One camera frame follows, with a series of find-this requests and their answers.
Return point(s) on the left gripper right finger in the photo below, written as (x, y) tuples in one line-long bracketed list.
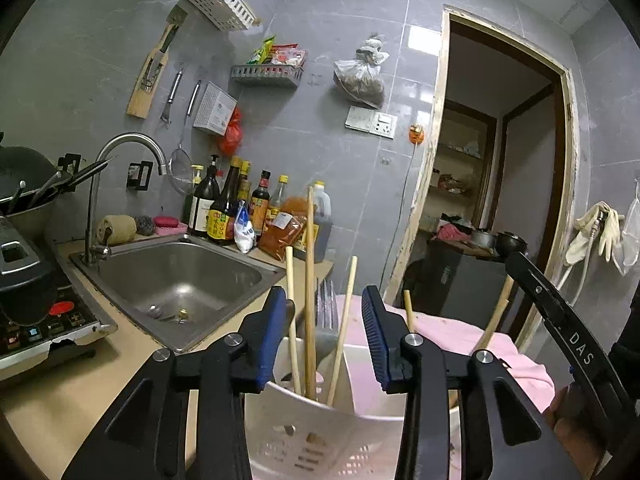
[(503, 434)]

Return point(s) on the bamboo chopstick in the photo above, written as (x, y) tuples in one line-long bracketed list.
[(342, 333), (292, 336), (310, 313), (494, 321)]

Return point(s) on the person's right hand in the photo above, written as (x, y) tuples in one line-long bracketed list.
[(585, 453)]

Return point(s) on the pink floral towel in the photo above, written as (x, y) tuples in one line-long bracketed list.
[(460, 337)]

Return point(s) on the stainless steel sink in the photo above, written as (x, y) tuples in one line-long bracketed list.
[(179, 289)]

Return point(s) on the white plastic utensil holder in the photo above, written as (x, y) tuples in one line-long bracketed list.
[(358, 437)]

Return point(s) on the dark cabinet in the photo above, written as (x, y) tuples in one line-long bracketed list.
[(449, 283)]

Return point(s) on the white salt bag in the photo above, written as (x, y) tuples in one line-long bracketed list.
[(243, 231)]

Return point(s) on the clear plastic bag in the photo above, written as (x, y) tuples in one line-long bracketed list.
[(626, 251)]

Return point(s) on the induction cooker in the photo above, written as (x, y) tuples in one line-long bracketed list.
[(47, 317)]

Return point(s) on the yellow label sauce bottle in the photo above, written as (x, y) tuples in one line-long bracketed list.
[(222, 213)]

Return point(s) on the black cooking pot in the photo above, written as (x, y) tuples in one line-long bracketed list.
[(507, 242)]

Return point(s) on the pink sponge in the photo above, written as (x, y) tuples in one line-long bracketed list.
[(167, 226)]

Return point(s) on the large oil jug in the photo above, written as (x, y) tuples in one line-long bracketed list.
[(322, 225)]

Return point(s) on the orange spice packet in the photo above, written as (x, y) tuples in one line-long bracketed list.
[(284, 228)]

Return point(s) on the loofah scrubber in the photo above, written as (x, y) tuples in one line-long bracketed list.
[(116, 229)]

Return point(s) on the red label sauce bottle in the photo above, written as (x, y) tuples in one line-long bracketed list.
[(259, 203)]

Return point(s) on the dark soy sauce bottle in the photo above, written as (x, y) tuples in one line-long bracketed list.
[(205, 193)]

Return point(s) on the cream rubber gloves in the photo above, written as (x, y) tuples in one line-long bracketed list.
[(598, 227)]

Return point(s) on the mesh strainer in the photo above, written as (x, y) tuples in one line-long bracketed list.
[(179, 165)]

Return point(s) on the red plastic bag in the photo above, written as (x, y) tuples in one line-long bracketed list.
[(231, 140)]

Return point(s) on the hanging peeler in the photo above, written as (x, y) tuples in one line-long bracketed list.
[(165, 116)]

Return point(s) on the black wok with lid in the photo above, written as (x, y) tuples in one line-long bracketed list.
[(30, 185)]

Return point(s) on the plastic bag of dried goods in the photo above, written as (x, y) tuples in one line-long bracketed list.
[(360, 77)]

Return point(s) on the orange wall hook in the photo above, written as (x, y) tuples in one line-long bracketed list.
[(416, 134)]

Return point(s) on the white wall socket panel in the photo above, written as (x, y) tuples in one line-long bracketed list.
[(371, 121)]

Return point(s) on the white wall box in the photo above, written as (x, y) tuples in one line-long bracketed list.
[(215, 110)]

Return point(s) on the grey wall shelf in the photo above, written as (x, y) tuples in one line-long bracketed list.
[(274, 75)]

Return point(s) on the white wall basket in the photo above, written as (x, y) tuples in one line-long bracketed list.
[(228, 15)]

